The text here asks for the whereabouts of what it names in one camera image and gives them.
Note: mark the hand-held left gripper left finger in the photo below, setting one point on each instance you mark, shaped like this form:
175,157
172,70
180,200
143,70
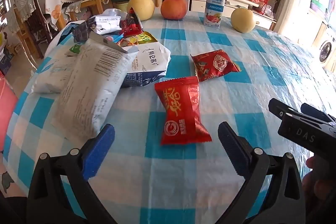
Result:
101,150

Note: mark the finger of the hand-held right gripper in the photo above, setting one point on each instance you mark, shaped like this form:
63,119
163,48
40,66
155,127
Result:
278,107
315,111

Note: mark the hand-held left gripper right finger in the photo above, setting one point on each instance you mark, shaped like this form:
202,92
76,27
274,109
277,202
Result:
232,148

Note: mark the long white barcode wrapper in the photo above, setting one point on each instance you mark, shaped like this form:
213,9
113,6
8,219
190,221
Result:
86,92

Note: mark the red packet with gold print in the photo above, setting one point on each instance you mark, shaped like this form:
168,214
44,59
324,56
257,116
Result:
181,108

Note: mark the red patterned snack packet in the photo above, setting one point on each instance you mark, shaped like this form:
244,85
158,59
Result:
212,65

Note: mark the white plastic wrapper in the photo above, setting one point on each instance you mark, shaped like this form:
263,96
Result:
52,74

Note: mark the white and blue milk bag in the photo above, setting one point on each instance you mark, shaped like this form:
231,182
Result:
149,64

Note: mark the small green packet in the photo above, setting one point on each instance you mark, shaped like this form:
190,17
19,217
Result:
75,48

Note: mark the blue cartoon packet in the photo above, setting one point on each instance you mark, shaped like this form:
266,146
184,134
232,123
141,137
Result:
113,39

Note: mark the yellow green snack packet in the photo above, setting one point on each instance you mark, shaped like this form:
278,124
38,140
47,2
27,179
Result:
141,39

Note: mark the dark red snack packet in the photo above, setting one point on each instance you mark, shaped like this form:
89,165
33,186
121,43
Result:
131,27

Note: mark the white blue snack packet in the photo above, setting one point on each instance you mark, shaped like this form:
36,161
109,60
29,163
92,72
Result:
107,22

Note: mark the person's right hand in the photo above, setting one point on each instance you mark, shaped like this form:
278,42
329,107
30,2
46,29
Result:
319,187

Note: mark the blue white checked tablecloth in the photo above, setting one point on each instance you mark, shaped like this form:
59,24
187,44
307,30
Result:
210,98

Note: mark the white washing machine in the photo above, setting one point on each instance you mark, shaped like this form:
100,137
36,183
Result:
326,48

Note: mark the yellow pear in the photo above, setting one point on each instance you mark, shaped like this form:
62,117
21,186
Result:
242,20

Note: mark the red gift bag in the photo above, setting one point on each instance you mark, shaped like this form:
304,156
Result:
263,5

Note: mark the white yogurt drink bottle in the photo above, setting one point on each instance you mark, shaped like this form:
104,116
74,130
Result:
214,8

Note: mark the navy white plastic bag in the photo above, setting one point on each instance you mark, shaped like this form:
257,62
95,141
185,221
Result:
81,31

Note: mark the cream TV cabinet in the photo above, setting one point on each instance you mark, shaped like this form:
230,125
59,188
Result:
197,5

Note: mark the dark wooden dining chair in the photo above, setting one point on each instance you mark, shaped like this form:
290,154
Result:
34,37

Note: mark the red apple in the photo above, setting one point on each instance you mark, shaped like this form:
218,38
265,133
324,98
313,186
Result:
174,8

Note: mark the pale green bucket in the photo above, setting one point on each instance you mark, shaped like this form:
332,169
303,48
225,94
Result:
122,6

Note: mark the white orange-print cloth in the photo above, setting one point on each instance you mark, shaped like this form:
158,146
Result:
53,3

